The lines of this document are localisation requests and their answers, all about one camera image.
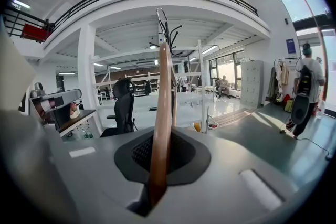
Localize black office chair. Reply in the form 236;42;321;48
100;78;137;137

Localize white metal shelving frame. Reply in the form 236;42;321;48
90;39;211;135

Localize yellow green bag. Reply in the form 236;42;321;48
284;99;295;114

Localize wooden slatted step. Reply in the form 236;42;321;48
209;107;260;129

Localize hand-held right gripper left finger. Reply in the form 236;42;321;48
1;110;81;224

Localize blue wall poster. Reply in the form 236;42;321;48
286;38;296;54

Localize wooden hanger with metal hook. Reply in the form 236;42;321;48
147;7;180;209

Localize large glass door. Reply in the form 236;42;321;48
272;0;336;119

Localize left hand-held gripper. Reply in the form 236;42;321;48
29;88;82;127

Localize green bottles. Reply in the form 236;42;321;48
76;124;95;140

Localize black coat rack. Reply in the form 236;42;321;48
149;20;184;57

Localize grey locker cabinet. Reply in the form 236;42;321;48
240;60;265;109

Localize black bulky device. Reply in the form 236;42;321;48
290;65;313;125

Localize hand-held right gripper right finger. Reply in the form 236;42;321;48
61;125;299;224

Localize red box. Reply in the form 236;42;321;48
20;23;52;43

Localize white long table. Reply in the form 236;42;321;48
97;91;209;130

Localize dark desk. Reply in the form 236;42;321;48
56;109;97;137

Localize black floor cable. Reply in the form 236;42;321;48
279;123;334;161

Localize black framed window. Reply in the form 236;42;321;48
209;51;246;92

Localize garment stand with clothes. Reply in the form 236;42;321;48
267;58;290;103

